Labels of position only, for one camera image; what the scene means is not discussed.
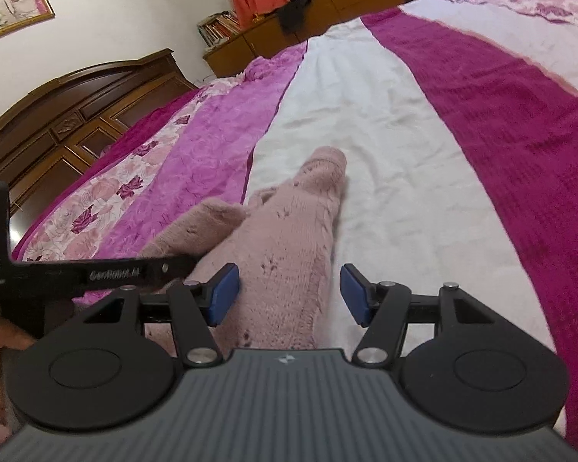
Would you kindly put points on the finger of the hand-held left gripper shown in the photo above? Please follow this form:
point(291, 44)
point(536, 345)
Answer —
point(125, 274)

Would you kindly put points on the pink knit cardigan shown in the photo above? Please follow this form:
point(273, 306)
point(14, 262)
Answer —
point(289, 231)

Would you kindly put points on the wooden headboard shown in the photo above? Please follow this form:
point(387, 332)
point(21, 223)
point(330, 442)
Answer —
point(77, 115)

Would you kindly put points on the stack of books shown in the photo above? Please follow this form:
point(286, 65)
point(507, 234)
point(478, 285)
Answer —
point(219, 26)

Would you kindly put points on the magenta white striped bedspread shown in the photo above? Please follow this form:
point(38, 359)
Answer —
point(462, 154)

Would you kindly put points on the person's left hand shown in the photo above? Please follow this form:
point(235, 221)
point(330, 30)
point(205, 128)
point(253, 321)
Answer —
point(9, 337)

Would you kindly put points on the pink floral plush blanket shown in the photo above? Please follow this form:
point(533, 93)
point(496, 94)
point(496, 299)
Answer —
point(197, 154)

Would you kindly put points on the dark cloth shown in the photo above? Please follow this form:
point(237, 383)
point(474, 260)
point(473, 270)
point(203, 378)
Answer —
point(294, 7)

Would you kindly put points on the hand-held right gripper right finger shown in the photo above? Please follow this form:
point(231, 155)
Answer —
point(356, 293)

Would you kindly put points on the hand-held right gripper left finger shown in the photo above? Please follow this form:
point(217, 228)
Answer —
point(221, 293)

